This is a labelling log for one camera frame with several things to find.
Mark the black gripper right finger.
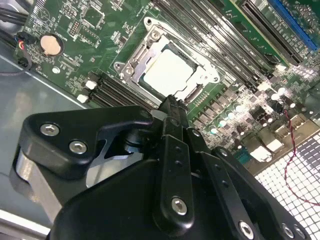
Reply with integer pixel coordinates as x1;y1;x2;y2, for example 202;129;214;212
176;98;312;240

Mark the metal socket cover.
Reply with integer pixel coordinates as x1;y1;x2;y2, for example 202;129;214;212
119;27;221;103

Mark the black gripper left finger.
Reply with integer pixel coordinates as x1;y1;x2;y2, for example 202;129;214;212
9;94;196;235

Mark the silver CPU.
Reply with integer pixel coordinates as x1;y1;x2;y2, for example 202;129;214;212
141;48;199;98

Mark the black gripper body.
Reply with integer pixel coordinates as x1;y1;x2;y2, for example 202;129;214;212
49;159;227;240

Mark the metal locking lever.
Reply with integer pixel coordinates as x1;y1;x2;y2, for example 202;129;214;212
159;26;208;55
122;74;173;103

